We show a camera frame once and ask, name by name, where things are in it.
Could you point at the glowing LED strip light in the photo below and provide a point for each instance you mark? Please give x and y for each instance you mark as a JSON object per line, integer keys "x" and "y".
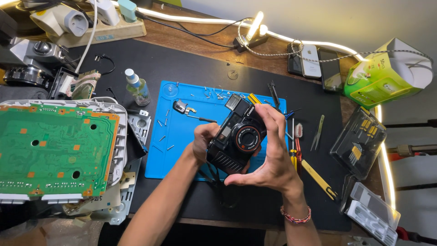
{"x": 300, "y": 42}

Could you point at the metal camera part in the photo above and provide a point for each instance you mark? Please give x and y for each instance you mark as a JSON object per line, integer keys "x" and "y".
{"x": 180, "y": 106}

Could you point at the grey plastic frame part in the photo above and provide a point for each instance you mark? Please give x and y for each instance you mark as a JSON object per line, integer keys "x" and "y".
{"x": 140, "y": 128}

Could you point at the teal plug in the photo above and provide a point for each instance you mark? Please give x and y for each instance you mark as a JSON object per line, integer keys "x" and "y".
{"x": 128, "y": 9}

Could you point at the silver tweezers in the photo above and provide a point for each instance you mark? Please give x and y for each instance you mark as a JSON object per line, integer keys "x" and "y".
{"x": 317, "y": 135}

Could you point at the white metal bracket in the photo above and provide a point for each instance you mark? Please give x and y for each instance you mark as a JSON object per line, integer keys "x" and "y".
{"x": 124, "y": 201}

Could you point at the white charger plug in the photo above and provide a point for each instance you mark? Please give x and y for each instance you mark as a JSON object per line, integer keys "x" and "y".
{"x": 105, "y": 12}

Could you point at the black rod with brass joint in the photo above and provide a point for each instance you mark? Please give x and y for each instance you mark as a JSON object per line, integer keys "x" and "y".
{"x": 414, "y": 149}

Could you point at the white phone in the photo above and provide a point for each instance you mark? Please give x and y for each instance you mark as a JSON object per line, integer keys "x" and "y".
{"x": 311, "y": 63}

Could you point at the green cardboard box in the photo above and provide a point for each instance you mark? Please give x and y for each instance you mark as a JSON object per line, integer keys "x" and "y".
{"x": 382, "y": 80}

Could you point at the black metal rod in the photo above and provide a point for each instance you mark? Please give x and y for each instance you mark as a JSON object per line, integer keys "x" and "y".
{"x": 413, "y": 123}

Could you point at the clear spray bottle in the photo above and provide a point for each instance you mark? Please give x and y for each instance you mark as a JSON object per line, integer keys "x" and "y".
{"x": 138, "y": 90}

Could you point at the green circuit board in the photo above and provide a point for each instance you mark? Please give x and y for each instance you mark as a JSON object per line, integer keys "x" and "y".
{"x": 54, "y": 150}

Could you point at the white socket adapter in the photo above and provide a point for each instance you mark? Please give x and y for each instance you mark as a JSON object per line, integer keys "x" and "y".
{"x": 63, "y": 20}

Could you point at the small black screwdriver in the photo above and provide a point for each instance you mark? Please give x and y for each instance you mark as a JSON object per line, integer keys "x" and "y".
{"x": 203, "y": 119}

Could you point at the black light strip clip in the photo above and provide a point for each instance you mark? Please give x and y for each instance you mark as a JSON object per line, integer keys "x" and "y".
{"x": 245, "y": 42}

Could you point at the small black phone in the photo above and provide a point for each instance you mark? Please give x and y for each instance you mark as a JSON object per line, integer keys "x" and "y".
{"x": 293, "y": 63}

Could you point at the black desk mat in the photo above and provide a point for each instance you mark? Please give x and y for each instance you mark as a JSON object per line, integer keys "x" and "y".
{"x": 191, "y": 65}

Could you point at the silver vintage camera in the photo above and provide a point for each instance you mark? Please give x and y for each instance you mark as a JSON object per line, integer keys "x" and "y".
{"x": 32, "y": 59}

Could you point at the white plastic tool case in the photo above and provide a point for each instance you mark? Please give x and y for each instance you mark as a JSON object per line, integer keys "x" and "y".
{"x": 370, "y": 223}

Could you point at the beige power strip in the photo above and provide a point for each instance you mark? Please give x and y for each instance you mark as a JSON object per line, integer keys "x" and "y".
{"x": 112, "y": 32}

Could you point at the clear suction cup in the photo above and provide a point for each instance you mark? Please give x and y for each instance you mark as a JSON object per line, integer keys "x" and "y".
{"x": 170, "y": 90}

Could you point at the clear flat plastic case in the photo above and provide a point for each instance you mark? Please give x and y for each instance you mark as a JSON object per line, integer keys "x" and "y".
{"x": 375, "y": 201}

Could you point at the black tweezers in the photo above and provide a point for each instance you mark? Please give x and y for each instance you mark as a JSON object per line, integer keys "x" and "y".
{"x": 273, "y": 94}

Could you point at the white plastic device casing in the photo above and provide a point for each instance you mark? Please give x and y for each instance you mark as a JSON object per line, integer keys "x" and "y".
{"x": 121, "y": 136}

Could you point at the person's right hand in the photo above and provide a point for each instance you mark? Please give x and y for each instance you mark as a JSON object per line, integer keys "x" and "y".
{"x": 278, "y": 164}

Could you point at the clear screwdriver bit case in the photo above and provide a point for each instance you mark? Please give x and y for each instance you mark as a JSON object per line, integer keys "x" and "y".
{"x": 358, "y": 143}

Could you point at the yellow pry tool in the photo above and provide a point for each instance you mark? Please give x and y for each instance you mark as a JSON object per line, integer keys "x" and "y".
{"x": 317, "y": 179}

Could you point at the person's left hand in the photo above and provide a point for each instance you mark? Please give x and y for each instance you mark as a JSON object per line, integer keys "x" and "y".
{"x": 201, "y": 143}

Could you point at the blue silicone repair mat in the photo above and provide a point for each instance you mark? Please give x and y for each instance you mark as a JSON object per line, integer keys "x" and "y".
{"x": 177, "y": 150}

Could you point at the large black phone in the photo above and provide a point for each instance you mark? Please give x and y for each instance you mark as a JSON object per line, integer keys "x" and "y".
{"x": 330, "y": 70}

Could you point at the black compact film camera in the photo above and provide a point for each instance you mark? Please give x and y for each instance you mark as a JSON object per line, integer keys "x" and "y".
{"x": 239, "y": 140}

